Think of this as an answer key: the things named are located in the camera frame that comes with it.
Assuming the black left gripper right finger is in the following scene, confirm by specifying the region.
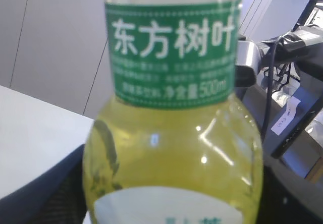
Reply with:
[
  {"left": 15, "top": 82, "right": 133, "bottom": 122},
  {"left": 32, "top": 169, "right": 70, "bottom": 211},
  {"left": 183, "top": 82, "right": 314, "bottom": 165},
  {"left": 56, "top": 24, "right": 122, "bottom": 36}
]
[{"left": 258, "top": 155, "right": 322, "bottom": 224}]

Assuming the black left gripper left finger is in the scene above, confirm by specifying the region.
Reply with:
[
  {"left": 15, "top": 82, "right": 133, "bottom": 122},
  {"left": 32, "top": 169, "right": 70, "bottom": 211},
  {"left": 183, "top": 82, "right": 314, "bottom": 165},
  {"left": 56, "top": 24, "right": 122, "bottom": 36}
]
[{"left": 1, "top": 145, "right": 87, "bottom": 223}]

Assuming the yellow tea bottle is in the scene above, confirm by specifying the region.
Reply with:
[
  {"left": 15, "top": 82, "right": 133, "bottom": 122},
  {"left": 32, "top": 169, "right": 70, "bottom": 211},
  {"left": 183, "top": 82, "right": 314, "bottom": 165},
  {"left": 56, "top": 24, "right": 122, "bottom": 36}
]
[{"left": 83, "top": 0, "right": 263, "bottom": 223}]

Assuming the grey metal stand equipment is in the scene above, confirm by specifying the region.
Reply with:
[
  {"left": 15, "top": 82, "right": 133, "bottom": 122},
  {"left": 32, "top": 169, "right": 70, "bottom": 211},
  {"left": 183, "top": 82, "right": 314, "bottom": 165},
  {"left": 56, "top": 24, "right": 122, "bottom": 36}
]
[{"left": 237, "top": 0, "right": 322, "bottom": 182}]

